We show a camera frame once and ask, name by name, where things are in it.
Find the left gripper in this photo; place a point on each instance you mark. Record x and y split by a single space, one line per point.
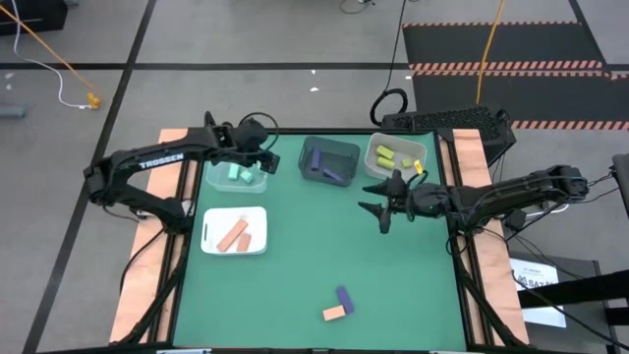
255 156

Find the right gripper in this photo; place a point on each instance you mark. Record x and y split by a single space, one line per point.
422 201

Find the teal rectangular block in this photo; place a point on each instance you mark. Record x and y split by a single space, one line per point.
234 171

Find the long yellow block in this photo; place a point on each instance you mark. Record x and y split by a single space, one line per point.
386 162
384 152

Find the long orange block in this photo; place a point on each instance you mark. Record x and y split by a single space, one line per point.
232 235

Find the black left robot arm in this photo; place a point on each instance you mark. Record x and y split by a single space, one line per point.
128 162

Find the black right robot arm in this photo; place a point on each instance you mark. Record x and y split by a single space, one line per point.
516 194

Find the clear plastic bin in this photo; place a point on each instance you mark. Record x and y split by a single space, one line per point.
221 186

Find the small bright yellow tag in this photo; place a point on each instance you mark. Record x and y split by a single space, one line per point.
418 166

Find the beige plastic bin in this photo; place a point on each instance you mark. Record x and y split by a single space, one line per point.
408 147

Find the dark gray translucent bin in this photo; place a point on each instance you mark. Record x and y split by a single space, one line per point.
344 152

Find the white plastic bin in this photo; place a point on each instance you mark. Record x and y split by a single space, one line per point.
211 218

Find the black perforated case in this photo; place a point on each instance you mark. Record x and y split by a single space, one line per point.
442 118

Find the tan wooden side board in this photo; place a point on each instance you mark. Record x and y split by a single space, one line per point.
142 275
491 265

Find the white printed paper sheet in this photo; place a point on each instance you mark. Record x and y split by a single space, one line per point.
535 268

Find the black hazard-striped floor mat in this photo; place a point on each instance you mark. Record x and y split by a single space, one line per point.
565 96
516 44

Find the black metal bar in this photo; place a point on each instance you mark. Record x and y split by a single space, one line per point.
589 287

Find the gray cabinet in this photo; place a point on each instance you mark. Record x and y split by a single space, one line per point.
580 319

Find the small gray floor object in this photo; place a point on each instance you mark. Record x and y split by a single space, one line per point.
12 110

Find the black box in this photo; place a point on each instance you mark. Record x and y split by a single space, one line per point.
29 15

